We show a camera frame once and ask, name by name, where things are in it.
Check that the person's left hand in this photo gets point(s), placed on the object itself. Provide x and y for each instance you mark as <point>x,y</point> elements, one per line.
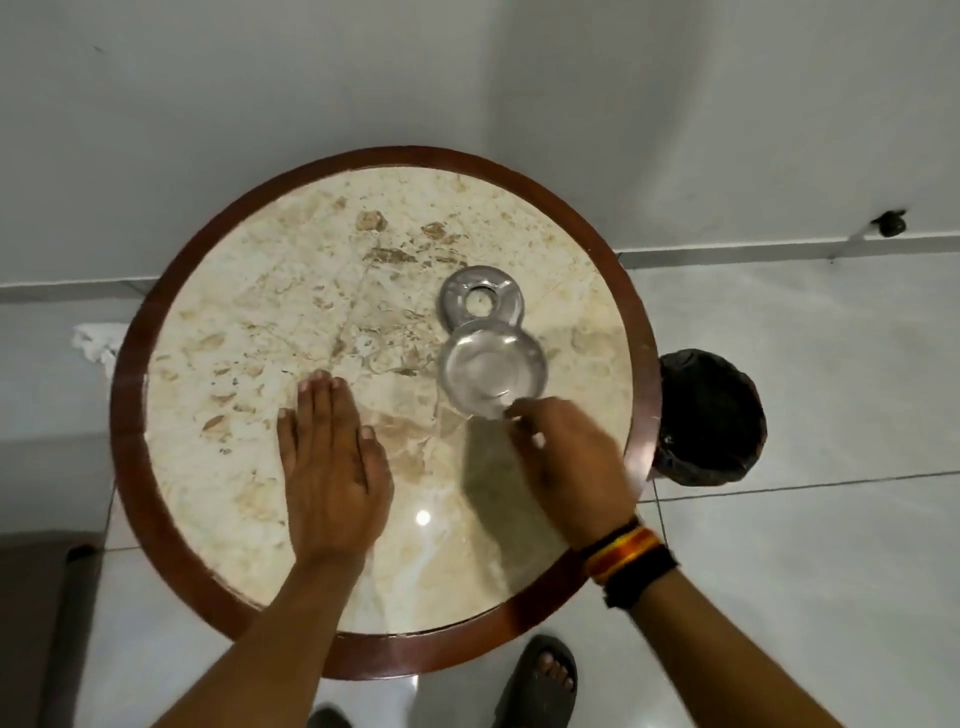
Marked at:
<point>334,495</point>

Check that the person's right hand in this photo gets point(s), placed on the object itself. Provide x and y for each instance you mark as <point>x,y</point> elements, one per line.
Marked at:
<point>581,480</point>

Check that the person's left little finger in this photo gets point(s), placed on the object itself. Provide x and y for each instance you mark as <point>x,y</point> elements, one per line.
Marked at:
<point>287,442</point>

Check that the person's right fingers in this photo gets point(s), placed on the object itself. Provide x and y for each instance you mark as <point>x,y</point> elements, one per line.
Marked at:
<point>529,420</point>

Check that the person's left middle finger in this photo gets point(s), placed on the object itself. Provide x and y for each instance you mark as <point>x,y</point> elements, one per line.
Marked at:
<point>324,412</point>

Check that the person's left thumb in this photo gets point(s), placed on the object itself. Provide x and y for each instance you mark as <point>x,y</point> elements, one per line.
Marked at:
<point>375,461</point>

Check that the person's left forearm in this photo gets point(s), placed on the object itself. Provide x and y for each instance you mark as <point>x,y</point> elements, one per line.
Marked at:
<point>270,645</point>

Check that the person's right forearm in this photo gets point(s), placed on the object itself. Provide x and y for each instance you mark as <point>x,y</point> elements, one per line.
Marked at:
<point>720,660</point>

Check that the round marble table wooden rim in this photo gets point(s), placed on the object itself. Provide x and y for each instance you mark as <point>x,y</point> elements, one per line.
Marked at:
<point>255,300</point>

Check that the round glass ashtray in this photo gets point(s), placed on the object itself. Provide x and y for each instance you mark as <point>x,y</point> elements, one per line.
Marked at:
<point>459,289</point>

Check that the black trash bin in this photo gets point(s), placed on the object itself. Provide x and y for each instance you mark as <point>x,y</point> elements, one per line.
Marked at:
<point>709,420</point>

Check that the black wrist band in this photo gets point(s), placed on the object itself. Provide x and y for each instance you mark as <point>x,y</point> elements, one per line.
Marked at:
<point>641,577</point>

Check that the white crumpled cloth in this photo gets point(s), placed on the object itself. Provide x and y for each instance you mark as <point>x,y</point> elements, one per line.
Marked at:
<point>97,341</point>

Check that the person's foot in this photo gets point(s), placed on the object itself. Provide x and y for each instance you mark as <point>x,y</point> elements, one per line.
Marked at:
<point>556,671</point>

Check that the black sandal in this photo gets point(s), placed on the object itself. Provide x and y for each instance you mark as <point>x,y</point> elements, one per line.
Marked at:
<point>330,718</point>
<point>525,697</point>

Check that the brown furniture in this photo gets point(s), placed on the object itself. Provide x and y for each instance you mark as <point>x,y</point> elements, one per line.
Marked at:
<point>45,637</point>

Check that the black door stopper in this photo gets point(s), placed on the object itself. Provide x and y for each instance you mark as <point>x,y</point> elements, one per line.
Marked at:
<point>891,223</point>

